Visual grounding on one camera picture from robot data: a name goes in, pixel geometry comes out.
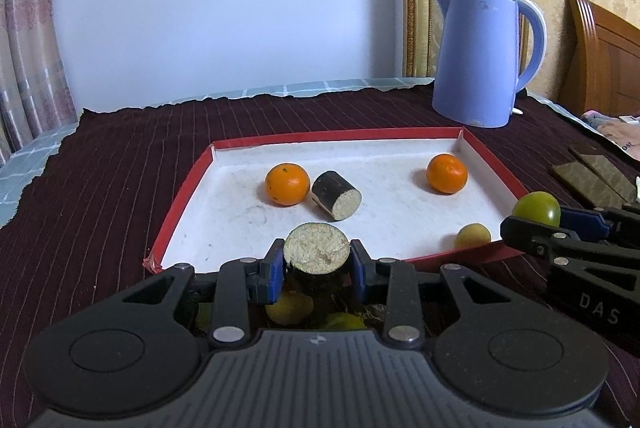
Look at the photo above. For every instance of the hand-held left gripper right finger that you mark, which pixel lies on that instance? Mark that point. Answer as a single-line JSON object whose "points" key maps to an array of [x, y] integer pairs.
{"points": [[357, 270]]}

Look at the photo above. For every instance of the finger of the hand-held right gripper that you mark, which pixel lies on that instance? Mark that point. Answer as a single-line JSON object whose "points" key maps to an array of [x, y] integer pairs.
{"points": [[530, 235], [582, 220]]}

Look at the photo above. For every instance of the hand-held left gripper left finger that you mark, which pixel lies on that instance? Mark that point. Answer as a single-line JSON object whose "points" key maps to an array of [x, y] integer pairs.
{"points": [[274, 270]]}

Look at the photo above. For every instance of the speckled longan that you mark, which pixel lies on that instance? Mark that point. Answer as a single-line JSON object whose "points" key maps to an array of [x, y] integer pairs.
{"points": [[290, 308]]}

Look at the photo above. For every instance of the dark sugarcane piece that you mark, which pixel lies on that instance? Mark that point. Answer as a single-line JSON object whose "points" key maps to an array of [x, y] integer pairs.
{"points": [[316, 250], [336, 197]]}

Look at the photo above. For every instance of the yellow longan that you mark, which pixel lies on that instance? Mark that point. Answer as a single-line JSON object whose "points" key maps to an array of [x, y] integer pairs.
{"points": [[472, 235]]}

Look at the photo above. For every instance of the red cardboard tray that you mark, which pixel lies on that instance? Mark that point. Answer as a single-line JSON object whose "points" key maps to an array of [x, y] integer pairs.
{"points": [[390, 218]]}

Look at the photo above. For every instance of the orange mandarin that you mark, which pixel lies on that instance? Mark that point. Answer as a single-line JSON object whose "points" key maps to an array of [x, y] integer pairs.
{"points": [[446, 173], [287, 184]]}

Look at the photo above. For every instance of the dark flat rectangular pieces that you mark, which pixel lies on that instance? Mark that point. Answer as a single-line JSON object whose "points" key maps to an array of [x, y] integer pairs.
{"points": [[607, 168]]}

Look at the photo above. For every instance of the white tissue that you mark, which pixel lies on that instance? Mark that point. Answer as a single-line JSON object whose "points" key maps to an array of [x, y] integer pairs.
{"points": [[638, 189]]}

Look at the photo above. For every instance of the pink floral cloth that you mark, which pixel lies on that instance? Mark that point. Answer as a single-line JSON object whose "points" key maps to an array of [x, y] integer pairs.
{"points": [[612, 128]]}

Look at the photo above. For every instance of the wooden headboard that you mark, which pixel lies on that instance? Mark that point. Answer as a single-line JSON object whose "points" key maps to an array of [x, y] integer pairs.
{"points": [[605, 63]]}

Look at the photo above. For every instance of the maroon striped cloth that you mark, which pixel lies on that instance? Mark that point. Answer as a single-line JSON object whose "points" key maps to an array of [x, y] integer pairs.
{"points": [[115, 188]]}

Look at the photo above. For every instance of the blue electric kettle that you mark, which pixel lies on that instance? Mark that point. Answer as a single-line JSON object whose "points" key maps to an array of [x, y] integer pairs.
{"points": [[475, 58]]}

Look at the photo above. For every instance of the pink patterned curtain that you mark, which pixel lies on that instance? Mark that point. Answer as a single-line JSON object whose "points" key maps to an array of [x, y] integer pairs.
{"points": [[30, 33]]}

